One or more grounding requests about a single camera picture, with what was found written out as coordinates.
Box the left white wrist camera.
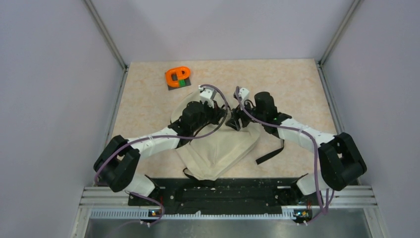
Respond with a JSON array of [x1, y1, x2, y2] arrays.
[[199, 85, 216, 108]]

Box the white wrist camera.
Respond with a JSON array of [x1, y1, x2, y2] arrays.
[[199, 85, 216, 108], [234, 86, 250, 102]]

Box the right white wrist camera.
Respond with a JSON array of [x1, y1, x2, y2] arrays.
[[234, 86, 250, 102]]

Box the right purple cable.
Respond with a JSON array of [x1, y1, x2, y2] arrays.
[[235, 86, 335, 226]]

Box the beige canvas backpack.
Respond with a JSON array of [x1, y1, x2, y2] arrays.
[[170, 90, 285, 184]]

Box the aluminium frame rails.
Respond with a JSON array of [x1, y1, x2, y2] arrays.
[[71, 185, 389, 238]]

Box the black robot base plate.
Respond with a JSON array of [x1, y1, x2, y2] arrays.
[[149, 178, 318, 215]]

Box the orange toy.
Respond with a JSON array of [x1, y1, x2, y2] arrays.
[[165, 66, 191, 91]]

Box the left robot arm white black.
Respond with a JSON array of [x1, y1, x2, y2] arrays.
[[93, 101, 228, 205]]

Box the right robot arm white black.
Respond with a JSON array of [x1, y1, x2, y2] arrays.
[[227, 87, 367, 204]]

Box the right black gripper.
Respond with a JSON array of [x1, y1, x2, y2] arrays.
[[226, 98, 265, 131]]

